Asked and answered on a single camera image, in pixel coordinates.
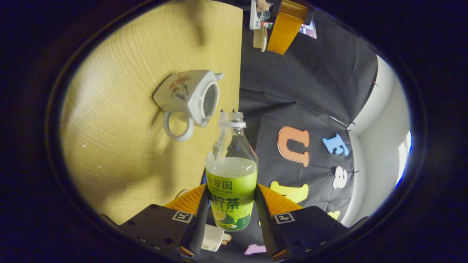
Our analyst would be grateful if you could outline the green label water bottle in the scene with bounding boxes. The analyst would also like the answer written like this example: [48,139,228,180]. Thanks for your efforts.
[205,111,258,232]

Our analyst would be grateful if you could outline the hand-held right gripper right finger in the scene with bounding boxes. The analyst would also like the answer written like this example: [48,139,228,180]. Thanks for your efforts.
[254,184,348,262]

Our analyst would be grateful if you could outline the black backdrop cloth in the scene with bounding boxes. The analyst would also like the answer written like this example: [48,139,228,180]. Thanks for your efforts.
[200,0,379,256]

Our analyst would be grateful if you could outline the computer monitor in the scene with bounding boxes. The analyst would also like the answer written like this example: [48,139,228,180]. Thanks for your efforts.
[299,20,318,39]

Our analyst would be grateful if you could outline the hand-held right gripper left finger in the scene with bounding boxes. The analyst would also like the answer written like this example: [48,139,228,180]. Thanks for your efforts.
[119,184,210,257]

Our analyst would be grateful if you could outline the white side table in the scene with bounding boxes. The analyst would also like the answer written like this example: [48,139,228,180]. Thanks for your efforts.
[250,0,273,30]

